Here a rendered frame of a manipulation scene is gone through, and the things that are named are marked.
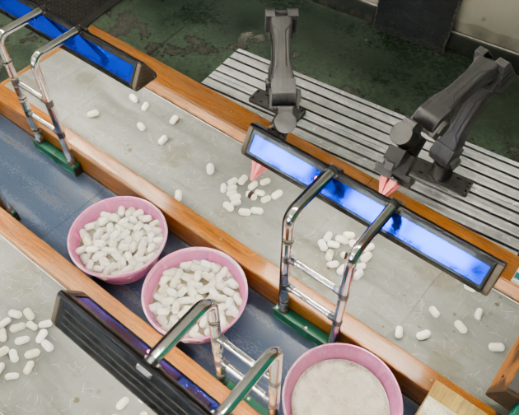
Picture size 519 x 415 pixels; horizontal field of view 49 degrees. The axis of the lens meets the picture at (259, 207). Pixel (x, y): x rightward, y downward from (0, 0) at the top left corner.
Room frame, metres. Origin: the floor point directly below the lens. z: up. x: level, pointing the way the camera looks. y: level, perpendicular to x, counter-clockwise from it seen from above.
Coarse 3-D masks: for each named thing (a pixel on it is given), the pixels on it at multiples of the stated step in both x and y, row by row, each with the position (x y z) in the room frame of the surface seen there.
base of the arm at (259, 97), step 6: (258, 90) 1.59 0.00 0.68; (252, 96) 1.55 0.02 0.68; (258, 96) 1.55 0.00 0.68; (264, 96) 1.55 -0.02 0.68; (252, 102) 1.53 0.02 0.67; (258, 102) 1.52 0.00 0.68; (264, 102) 1.52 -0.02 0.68; (264, 108) 1.50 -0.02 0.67; (300, 108) 1.49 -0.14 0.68; (294, 114) 1.46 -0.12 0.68; (300, 114) 1.46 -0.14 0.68
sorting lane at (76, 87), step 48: (96, 96) 1.48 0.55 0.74; (144, 96) 1.48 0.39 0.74; (96, 144) 1.26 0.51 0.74; (144, 144) 1.26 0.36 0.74; (192, 144) 1.26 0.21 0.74; (240, 144) 1.26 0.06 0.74; (192, 192) 1.07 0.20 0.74; (240, 192) 1.07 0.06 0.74; (288, 192) 1.07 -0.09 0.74; (240, 240) 0.89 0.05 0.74; (384, 240) 0.89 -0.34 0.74; (384, 288) 0.74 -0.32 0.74; (432, 288) 0.74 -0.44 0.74; (384, 336) 0.61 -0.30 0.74; (432, 336) 0.61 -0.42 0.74; (480, 336) 0.61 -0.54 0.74; (480, 384) 0.49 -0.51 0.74
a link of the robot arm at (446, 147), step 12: (492, 60) 1.26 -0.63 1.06; (492, 84) 1.20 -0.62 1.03; (480, 96) 1.20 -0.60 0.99; (492, 96) 1.20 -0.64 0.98; (468, 108) 1.20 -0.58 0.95; (480, 108) 1.19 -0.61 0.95; (456, 120) 1.19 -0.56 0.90; (468, 120) 1.18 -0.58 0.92; (456, 132) 1.17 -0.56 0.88; (468, 132) 1.18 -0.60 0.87; (444, 144) 1.17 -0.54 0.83; (456, 144) 1.15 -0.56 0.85; (432, 156) 1.16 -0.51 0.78; (444, 156) 1.14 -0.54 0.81
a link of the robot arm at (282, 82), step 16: (272, 16) 1.38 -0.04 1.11; (288, 16) 1.38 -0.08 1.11; (272, 32) 1.36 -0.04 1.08; (288, 32) 1.35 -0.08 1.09; (288, 48) 1.31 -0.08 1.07; (288, 64) 1.26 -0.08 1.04; (272, 80) 1.22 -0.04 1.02; (288, 80) 1.22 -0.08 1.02; (272, 96) 1.18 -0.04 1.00; (288, 96) 1.19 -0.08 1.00
